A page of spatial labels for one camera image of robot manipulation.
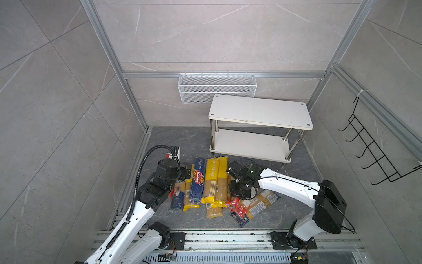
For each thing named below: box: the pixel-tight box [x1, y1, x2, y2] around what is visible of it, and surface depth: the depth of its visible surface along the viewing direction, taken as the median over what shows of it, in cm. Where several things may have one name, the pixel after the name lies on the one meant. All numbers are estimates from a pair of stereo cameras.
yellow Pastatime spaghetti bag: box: [201, 157, 220, 205], surface depth 88 cm
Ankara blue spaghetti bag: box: [170, 183, 185, 210], surface depth 85 cm
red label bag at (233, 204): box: [224, 196, 247, 218], surface depth 73 cm
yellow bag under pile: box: [205, 200, 228, 219], surface depth 82 cm
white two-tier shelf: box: [208, 94, 314, 164], surface depth 86 cm
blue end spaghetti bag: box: [238, 189, 281, 229], surface depth 83 cm
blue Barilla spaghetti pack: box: [189, 157, 207, 205], surface depth 87 cm
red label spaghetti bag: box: [225, 196, 248, 217], surface depth 73 cm
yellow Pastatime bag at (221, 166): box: [214, 156, 229, 208], surface depth 86 cm
